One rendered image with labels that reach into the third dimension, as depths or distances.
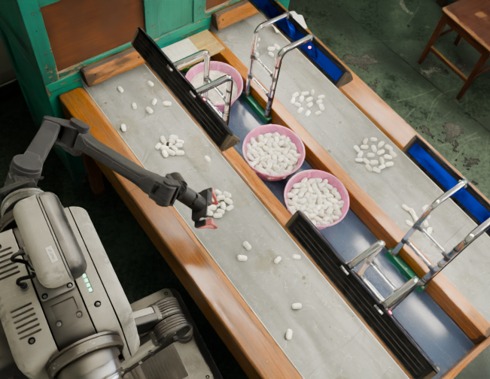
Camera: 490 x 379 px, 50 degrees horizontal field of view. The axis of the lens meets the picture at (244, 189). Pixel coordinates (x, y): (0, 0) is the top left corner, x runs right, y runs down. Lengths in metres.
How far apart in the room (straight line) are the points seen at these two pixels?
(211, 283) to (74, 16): 1.15
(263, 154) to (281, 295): 0.62
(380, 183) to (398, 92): 1.51
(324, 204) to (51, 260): 1.38
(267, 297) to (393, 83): 2.19
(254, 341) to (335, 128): 1.03
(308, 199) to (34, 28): 1.23
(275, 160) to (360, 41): 1.90
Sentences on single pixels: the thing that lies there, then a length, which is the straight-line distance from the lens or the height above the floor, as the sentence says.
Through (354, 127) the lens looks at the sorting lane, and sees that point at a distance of 2.44.
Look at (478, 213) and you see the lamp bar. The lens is 1.97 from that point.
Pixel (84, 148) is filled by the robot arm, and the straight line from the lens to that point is 1.82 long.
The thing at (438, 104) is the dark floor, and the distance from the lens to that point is 3.78.
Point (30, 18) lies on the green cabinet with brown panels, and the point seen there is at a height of 1.18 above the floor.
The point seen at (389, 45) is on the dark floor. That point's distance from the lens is 4.03.
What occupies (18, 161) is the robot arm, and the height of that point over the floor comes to 1.36.
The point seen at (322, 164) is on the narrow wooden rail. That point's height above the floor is 0.75.
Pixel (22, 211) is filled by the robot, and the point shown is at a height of 1.64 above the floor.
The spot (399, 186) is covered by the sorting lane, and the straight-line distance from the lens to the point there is 2.32.
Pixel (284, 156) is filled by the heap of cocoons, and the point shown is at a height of 0.73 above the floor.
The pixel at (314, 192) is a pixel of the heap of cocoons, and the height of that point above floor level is 0.73.
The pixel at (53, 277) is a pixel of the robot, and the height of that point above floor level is 1.63.
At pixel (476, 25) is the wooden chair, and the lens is 3.70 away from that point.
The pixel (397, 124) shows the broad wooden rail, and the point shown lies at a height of 0.76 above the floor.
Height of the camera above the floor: 2.57
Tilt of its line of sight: 58 degrees down
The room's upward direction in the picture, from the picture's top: 11 degrees clockwise
